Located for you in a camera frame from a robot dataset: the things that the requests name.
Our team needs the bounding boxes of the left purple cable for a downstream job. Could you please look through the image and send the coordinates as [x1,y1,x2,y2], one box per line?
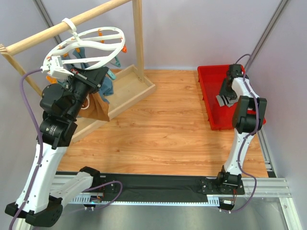
[8,69,123,230]

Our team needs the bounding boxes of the white round clip hanger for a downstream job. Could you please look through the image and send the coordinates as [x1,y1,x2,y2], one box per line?
[40,18,128,80]

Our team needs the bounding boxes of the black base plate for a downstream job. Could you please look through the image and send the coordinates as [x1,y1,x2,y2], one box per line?
[55,171,245,203]

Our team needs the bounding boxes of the grey striped sock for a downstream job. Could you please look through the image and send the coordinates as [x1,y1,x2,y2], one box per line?
[216,95,238,107]

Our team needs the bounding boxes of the wooden hanger rack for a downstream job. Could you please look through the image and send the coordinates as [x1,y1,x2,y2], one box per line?
[0,0,156,143]

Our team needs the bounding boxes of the brown sock with cream cuff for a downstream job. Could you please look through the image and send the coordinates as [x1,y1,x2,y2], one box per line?
[78,92,110,122]

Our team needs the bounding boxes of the red plastic tray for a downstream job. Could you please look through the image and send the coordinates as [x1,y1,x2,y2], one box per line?
[197,64,267,131]

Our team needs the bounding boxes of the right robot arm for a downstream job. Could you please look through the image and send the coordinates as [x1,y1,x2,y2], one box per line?
[216,63,267,193]

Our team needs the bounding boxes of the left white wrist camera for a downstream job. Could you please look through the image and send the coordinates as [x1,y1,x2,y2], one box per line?
[41,56,73,80]

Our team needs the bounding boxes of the aluminium frame rail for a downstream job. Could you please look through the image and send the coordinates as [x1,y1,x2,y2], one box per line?
[14,173,303,230]

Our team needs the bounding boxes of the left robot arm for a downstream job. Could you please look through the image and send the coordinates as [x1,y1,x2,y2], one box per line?
[5,67,108,227]

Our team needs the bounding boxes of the blue sock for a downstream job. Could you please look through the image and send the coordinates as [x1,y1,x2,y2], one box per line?
[61,47,116,104]

